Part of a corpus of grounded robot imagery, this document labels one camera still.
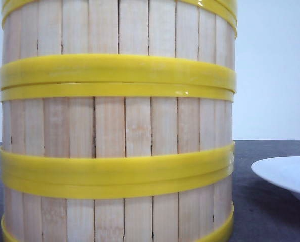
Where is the bamboo steamer basket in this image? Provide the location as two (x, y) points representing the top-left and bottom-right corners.
(0, 1), (237, 100)
(0, 83), (234, 199)
(4, 177), (233, 241)

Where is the white plate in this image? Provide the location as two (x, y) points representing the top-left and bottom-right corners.
(251, 156), (300, 194)

